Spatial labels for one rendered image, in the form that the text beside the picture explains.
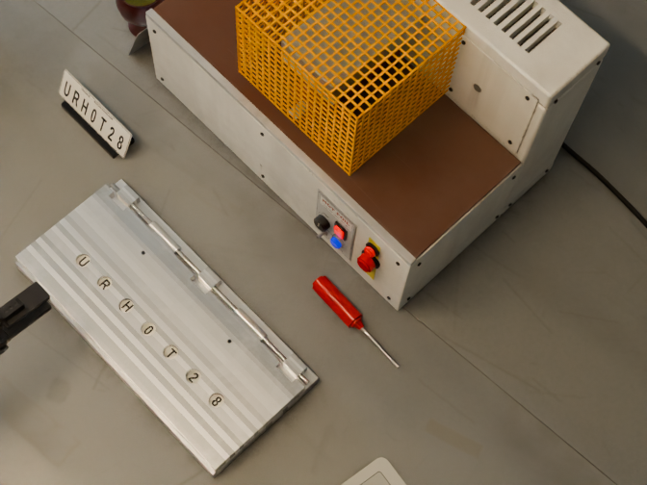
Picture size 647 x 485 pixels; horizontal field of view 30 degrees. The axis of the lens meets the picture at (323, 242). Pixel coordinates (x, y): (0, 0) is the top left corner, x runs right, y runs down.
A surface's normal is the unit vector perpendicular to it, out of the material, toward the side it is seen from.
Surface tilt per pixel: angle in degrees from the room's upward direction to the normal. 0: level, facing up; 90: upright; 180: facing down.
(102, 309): 0
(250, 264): 0
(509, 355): 0
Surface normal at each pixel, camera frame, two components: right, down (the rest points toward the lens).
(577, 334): 0.04, -0.38
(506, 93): -0.72, 0.63
